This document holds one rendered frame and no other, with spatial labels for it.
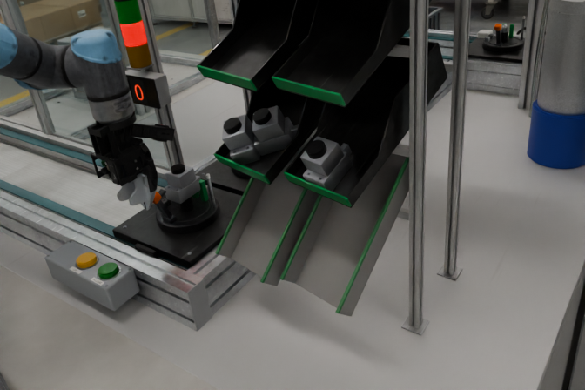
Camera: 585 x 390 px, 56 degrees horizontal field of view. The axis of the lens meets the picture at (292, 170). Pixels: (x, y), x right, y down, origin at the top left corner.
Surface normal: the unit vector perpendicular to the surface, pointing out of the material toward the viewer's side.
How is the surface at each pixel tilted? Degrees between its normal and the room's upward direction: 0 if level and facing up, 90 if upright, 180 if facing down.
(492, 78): 90
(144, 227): 0
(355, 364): 0
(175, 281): 0
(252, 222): 45
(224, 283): 90
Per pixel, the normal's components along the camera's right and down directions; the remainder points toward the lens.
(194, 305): 0.82, 0.21
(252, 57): -0.39, -0.61
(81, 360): -0.10, -0.87
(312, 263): -0.57, -0.32
